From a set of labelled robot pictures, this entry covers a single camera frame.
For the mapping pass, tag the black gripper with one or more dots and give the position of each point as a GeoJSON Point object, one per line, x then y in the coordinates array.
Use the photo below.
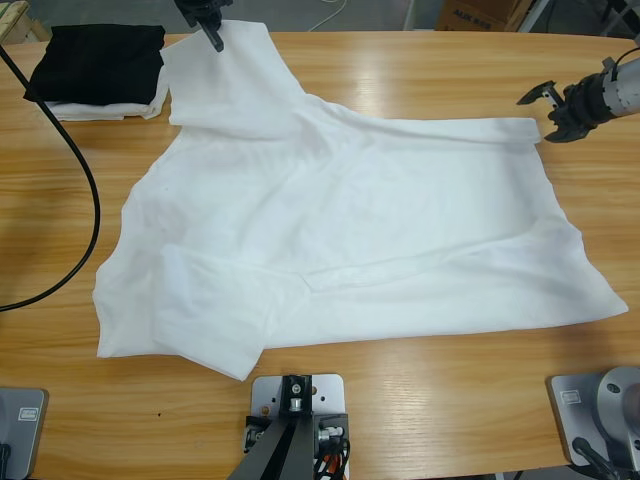
{"type": "Point", "coordinates": [582, 105]}
{"type": "Point", "coordinates": [202, 10]}

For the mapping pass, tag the white t-shirt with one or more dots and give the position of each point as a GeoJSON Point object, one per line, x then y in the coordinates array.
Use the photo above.
{"type": "Point", "coordinates": [350, 225]}

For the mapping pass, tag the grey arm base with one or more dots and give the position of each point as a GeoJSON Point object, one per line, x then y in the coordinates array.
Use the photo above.
{"type": "Point", "coordinates": [25, 435]}
{"type": "Point", "coordinates": [570, 415]}

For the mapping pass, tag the white metal leg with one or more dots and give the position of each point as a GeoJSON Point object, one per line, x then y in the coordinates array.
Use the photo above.
{"type": "Point", "coordinates": [532, 15]}

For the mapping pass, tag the cardboard box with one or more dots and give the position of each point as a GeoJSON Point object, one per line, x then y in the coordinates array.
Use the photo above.
{"type": "Point", "coordinates": [480, 15]}

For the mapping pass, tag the folded black garment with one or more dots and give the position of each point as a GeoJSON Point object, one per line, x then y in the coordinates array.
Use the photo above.
{"type": "Point", "coordinates": [95, 65]}

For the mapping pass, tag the folded white garment stack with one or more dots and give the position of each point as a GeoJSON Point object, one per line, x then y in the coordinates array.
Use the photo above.
{"type": "Point", "coordinates": [90, 112]}

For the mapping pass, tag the grey metal leg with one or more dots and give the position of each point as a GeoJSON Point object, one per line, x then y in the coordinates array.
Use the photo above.
{"type": "Point", "coordinates": [409, 15]}

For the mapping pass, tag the wooden pallet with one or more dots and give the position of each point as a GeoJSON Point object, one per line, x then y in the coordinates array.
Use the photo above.
{"type": "Point", "coordinates": [20, 20]}

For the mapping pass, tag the white mounting block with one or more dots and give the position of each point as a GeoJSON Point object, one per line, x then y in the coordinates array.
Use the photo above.
{"type": "Point", "coordinates": [330, 395]}

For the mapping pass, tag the black clamp block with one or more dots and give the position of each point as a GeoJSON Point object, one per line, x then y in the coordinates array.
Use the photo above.
{"type": "Point", "coordinates": [257, 432]}
{"type": "Point", "coordinates": [332, 430]}

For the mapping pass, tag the dark metal frame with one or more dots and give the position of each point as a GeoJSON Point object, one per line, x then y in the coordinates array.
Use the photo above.
{"type": "Point", "coordinates": [620, 20]}

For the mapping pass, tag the dark camera post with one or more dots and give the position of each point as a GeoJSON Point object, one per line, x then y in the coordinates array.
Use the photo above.
{"type": "Point", "coordinates": [295, 450]}

